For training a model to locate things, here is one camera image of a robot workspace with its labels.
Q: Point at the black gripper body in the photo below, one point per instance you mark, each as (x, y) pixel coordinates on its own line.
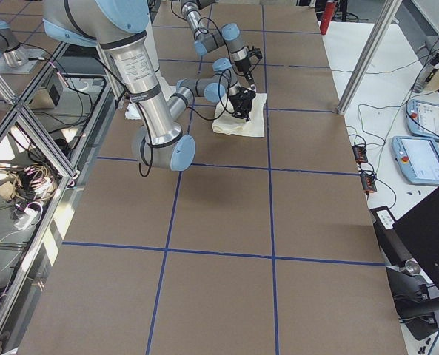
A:
(243, 67)
(238, 100)

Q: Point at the cream long-sleeve cat shirt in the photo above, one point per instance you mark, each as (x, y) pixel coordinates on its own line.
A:
(226, 124)

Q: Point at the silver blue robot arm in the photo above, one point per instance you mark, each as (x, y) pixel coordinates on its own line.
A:
(215, 29)
(120, 29)

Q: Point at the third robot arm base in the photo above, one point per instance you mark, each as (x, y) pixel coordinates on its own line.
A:
(15, 58)

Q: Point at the red fire extinguisher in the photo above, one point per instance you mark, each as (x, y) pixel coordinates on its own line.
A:
(327, 16)

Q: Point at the orange black electronics board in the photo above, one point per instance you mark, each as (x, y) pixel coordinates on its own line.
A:
(359, 152)

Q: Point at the far blue teach pendant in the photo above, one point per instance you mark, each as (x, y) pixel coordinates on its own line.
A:
(423, 118)

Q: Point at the blue teach pendant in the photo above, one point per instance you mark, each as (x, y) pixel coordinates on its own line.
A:
(423, 118)
(418, 159)

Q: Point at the near blue teach pendant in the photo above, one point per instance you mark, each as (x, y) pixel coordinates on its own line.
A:
(418, 159)

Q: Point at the aluminium frame post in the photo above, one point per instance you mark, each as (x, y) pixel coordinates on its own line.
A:
(370, 48)

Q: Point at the aluminium lattice frame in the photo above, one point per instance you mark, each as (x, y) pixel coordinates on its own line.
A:
(44, 157)

